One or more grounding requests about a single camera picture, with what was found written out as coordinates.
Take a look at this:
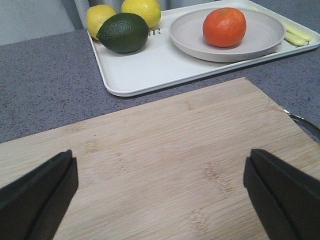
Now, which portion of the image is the yellow lemon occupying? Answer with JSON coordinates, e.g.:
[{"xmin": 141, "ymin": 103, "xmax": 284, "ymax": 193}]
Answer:
[
  {"xmin": 86, "ymin": 4, "xmax": 117, "ymax": 41},
  {"xmin": 120, "ymin": 0, "xmax": 162, "ymax": 29}
]

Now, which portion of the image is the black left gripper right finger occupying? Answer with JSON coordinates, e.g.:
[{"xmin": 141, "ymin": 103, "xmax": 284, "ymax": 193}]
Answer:
[{"xmin": 243, "ymin": 149, "xmax": 320, "ymax": 240}]

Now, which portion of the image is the white rectangular tray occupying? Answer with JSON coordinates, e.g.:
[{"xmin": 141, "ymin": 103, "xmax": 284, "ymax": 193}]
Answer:
[{"xmin": 91, "ymin": 0, "xmax": 320, "ymax": 97}]

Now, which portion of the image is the dark green lime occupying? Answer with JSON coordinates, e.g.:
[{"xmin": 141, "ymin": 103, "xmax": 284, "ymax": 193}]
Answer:
[{"xmin": 96, "ymin": 12, "xmax": 149, "ymax": 54}]

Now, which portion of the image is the yellow plastic spoon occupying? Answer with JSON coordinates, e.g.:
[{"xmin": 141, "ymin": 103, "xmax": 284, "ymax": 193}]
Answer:
[{"xmin": 284, "ymin": 32, "xmax": 307, "ymax": 47}]

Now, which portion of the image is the wooden cutting board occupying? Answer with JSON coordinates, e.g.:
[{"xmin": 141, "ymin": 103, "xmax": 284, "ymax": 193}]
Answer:
[{"xmin": 0, "ymin": 78, "xmax": 320, "ymax": 240}]

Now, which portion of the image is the orange mandarin fruit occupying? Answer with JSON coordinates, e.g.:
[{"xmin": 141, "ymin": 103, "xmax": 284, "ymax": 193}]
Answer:
[{"xmin": 202, "ymin": 7, "xmax": 247, "ymax": 48}]

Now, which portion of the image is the metal cutting board handle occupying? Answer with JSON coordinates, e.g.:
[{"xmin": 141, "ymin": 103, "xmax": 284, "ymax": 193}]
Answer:
[{"xmin": 283, "ymin": 109, "xmax": 320, "ymax": 144}]

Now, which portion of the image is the beige round plate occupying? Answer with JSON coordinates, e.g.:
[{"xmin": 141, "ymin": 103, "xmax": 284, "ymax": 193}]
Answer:
[{"xmin": 169, "ymin": 8, "xmax": 286, "ymax": 63}]

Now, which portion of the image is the yellow lemon left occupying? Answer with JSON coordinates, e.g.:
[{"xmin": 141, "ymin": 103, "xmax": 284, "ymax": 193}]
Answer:
[{"xmin": 86, "ymin": 4, "xmax": 117, "ymax": 41}]

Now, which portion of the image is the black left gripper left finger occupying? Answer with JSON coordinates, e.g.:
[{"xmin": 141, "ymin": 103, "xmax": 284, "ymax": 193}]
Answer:
[{"xmin": 0, "ymin": 150, "xmax": 79, "ymax": 240}]

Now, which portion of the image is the yellow lemon right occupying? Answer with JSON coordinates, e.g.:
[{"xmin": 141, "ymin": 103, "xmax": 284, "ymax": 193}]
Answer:
[{"xmin": 120, "ymin": 0, "xmax": 162, "ymax": 29}]

